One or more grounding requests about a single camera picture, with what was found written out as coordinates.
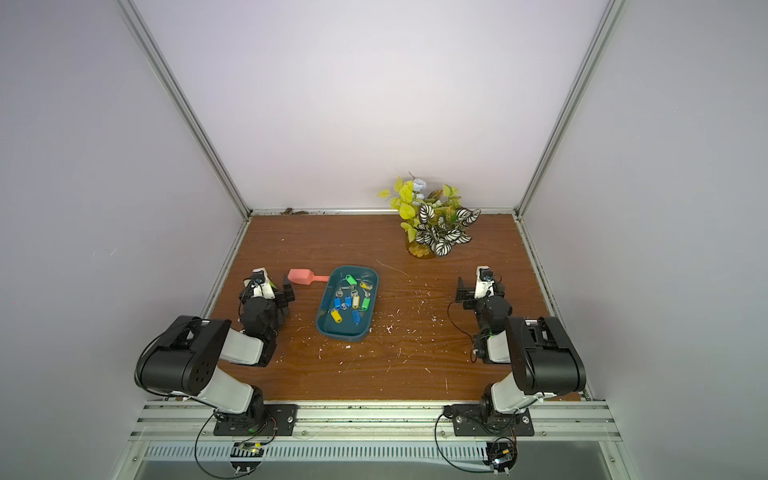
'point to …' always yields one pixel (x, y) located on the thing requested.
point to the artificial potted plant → (432, 221)
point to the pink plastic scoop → (305, 276)
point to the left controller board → (246, 450)
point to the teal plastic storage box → (347, 331)
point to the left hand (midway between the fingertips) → (272, 276)
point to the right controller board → (501, 455)
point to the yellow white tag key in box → (355, 299)
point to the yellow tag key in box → (336, 316)
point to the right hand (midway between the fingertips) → (479, 273)
